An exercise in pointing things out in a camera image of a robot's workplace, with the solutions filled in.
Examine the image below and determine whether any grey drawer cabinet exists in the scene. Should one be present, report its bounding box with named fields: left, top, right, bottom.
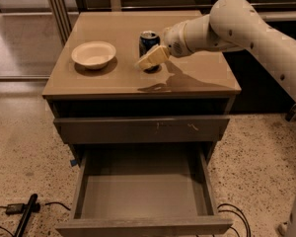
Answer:
left=42, top=11, right=241, bottom=159

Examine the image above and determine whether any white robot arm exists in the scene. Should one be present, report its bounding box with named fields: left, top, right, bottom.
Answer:
left=136, top=0, right=296, bottom=103

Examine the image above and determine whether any white power strip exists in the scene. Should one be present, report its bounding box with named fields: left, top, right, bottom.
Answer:
left=278, top=223, right=287, bottom=236

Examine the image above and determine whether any closed grey top drawer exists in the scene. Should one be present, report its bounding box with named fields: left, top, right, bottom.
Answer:
left=54, top=116, right=229, bottom=144

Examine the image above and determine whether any black power adapter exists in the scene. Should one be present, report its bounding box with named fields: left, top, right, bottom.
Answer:
left=5, top=203, right=25, bottom=215

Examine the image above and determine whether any black rod on floor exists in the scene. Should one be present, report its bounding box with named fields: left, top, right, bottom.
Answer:
left=14, top=194, right=40, bottom=237

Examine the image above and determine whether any black cables right floor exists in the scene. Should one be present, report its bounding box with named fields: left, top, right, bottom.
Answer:
left=216, top=202, right=252, bottom=237

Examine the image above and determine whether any blue pepsi can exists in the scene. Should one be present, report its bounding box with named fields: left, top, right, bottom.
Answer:
left=138, top=30, right=162, bottom=72

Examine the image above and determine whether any dark caster foot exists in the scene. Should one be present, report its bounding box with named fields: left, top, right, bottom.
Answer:
left=285, top=104, right=296, bottom=121

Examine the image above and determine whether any black cable left floor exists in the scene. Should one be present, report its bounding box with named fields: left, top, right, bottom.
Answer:
left=0, top=200, right=72, bottom=237

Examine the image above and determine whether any blue tape piece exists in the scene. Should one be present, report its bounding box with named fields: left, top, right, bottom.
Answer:
left=70, top=159, right=78, bottom=167

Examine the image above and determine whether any metal window frame rail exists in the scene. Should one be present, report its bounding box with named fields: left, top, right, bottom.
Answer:
left=42, top=0, right=296, bottom=44

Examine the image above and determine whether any open grey middle drawer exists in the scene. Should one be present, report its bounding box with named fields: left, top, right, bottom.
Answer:
left=56, top=144, right=233, bottom=237

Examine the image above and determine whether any white paper bowl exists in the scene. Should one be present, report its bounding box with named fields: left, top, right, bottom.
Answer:
left=71, top=41, right=116, bottom=70

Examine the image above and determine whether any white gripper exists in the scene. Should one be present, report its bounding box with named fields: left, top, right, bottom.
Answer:
left=135, top=22, right=191, bottom=70

